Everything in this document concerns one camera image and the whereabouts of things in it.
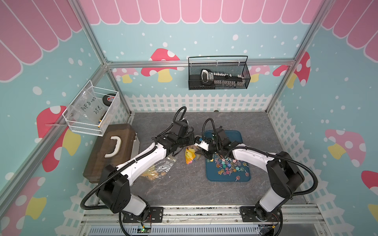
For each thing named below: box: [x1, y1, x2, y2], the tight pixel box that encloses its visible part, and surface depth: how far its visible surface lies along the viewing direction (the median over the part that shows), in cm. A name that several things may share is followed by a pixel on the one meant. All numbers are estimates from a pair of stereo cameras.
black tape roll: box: [102, 93, 117, 107], surface depth 82 cm
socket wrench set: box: [200, 68, 246, 87], surface depth 91 cm
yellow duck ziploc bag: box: [184, 145, 201, 165], surface depth 93 cm
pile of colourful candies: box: [206, 154, 250, 182], surface depth 91 cm
